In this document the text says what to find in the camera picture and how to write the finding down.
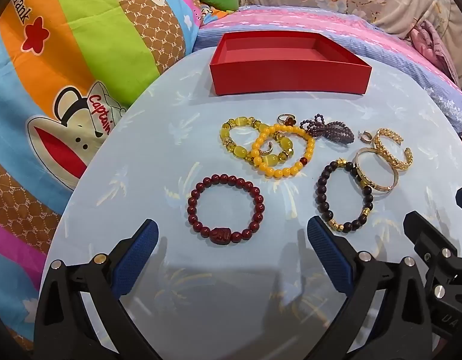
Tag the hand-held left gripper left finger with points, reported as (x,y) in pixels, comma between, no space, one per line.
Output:
(135,255)

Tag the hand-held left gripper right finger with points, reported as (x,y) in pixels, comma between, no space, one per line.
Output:
(328,255)

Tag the rose gold bangle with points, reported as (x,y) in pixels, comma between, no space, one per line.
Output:
(377,189)

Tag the gold hoop earring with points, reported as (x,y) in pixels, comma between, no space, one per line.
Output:
(268,151)

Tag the red cardboard box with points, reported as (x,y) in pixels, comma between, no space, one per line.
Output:
(291,78)

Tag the small silver hoop earring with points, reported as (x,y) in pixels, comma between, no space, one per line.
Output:
(366,138)

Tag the purple cloth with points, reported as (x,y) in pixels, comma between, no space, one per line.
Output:
(429,41)

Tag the pink and blue striped bedsheet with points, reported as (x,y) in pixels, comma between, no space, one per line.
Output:
(384,45)

